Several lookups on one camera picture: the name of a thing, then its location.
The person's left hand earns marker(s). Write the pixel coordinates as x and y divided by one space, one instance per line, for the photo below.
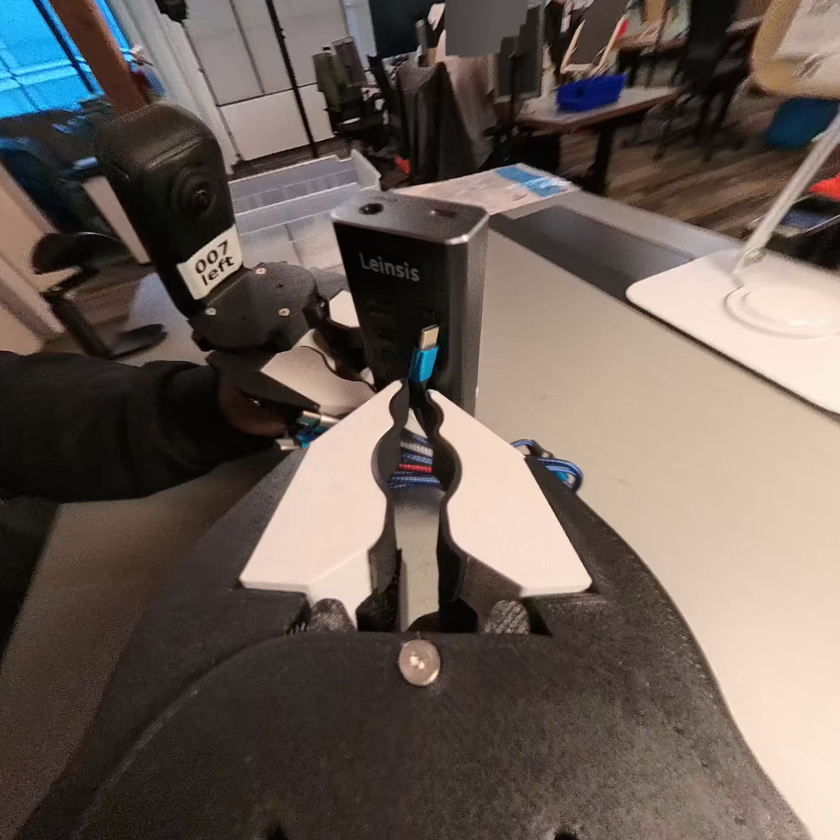
246 412

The printed instruction sheet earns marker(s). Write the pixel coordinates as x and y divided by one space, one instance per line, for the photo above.
814 26

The black desk stand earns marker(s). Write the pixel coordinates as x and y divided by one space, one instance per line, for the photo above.
85 315

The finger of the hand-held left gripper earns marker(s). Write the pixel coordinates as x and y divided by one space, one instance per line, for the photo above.
342 310
315 380

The dark grey jacket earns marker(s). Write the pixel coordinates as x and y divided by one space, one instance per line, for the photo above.
446 124

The instruction sheet on clipboard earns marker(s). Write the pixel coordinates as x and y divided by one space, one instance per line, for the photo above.
764 59

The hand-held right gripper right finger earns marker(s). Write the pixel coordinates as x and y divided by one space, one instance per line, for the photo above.
512 518

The clear plastic bin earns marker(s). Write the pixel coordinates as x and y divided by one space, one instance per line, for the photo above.
282 197

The blue printed paper sheet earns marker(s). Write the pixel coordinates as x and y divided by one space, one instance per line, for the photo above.
472 187

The wooden work table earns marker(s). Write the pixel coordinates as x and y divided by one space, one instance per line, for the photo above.
610 113

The blue plastic bin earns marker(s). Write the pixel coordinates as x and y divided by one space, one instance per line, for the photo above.
590 95

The person's left forearm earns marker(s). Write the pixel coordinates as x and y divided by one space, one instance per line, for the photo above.
98 420

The slim black usb hub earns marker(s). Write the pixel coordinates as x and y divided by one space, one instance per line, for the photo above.
394 275

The black monitor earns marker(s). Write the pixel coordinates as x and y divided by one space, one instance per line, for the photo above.
403 26

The white cabinet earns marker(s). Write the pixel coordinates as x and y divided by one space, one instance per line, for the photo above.
262 118

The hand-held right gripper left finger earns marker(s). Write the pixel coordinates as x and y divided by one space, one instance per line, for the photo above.
315 512

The white lamp base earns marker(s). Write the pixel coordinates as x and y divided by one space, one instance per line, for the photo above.
689 295

